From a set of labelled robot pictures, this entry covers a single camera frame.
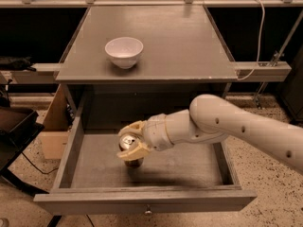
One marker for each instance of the orange soda can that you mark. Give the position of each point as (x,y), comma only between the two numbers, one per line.
(126,142)

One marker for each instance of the black tray on stand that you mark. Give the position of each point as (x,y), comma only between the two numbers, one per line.
(18,128)

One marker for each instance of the grey metal rail frame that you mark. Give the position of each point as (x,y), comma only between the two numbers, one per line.
(151,3)

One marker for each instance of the cardboard box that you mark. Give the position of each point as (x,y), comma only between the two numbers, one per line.
(55,134)

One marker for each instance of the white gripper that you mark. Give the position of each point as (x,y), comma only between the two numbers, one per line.
(155,131)

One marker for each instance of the round metal drawer knob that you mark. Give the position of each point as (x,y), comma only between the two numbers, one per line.
(148,211)

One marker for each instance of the open grey top drawer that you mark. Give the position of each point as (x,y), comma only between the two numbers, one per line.
(187,178)

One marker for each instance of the grey wooden cabinet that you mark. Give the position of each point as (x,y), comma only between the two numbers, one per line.
(107,107)

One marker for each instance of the white ceramic bowl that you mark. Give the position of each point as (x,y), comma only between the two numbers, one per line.
(124,52)

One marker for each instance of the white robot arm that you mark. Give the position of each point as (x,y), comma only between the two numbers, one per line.
(209,120)

